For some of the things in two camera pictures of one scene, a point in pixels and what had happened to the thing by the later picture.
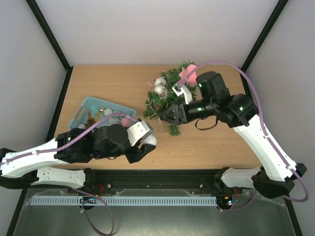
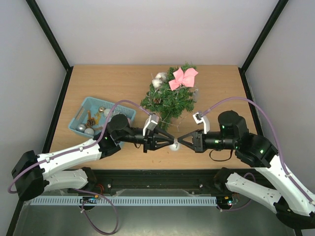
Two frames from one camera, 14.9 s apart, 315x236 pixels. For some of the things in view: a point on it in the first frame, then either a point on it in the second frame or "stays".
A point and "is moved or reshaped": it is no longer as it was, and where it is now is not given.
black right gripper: [181, 113] to [198, 140]
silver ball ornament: [81, 126] stays
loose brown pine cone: [90, 122] stays
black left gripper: [139, 153] to [152, 137]
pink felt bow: [192, 77] is moved or reshaped
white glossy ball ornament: [149, 139] is moved or reshaped
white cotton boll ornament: [160, 84] is moved or reshaped
